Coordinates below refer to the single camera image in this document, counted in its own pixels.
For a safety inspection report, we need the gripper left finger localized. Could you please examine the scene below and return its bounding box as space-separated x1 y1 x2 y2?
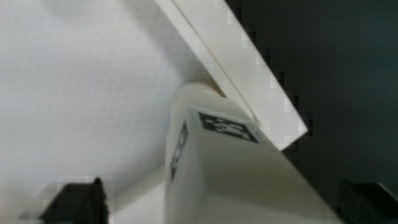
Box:
17 176 109 224

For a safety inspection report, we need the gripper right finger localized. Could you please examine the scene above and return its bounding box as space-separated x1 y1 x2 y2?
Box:
336 180 398 224

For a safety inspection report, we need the white desk tabletop tray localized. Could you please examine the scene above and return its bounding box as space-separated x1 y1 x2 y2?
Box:
0 0 308 224

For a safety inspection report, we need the white desk leg with tag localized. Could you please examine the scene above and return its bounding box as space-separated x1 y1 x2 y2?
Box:
164 82 344 224

